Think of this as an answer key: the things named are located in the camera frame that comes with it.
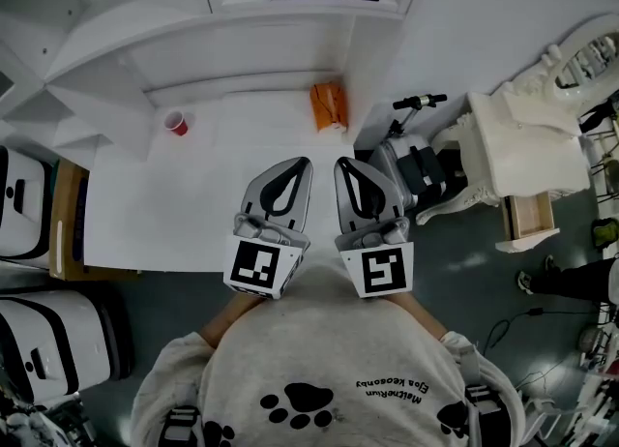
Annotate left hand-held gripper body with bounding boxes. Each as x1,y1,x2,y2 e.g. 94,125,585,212
222,212,311,301

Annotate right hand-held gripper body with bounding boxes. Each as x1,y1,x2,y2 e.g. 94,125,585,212
334,216,416,301

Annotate person's left forearm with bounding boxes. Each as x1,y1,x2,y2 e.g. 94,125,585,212
200,292,260,347

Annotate person's right forearm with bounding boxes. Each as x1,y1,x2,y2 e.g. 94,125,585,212
391,289,449,341

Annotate grey folding scooter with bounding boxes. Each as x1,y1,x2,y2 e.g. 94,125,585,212
368,93,449,217

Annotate orange bag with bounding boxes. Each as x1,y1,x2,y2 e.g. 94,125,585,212
309,81,350,134

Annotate red plastic cup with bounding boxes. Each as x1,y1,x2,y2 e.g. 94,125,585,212
162,109,190,138

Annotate grey paw print sweatshirt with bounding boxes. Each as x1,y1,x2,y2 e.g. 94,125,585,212
131,249,526,447

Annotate open wooden vanity drawer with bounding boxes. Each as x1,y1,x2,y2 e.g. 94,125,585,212
493,191,562,255

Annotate white ornate vanity table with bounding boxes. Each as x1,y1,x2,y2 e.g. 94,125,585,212
415,79,594,227

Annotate brown cardboard box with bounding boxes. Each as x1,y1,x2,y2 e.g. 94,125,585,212
47,157,142,283

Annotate white oval vanity mirror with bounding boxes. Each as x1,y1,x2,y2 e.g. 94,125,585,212
541,12,619,105

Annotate black floor cable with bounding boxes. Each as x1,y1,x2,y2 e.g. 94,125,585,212
483,307,548,365

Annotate grey harness strap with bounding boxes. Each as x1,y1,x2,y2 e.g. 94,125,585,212
461,384,507,447
159,405,205,447

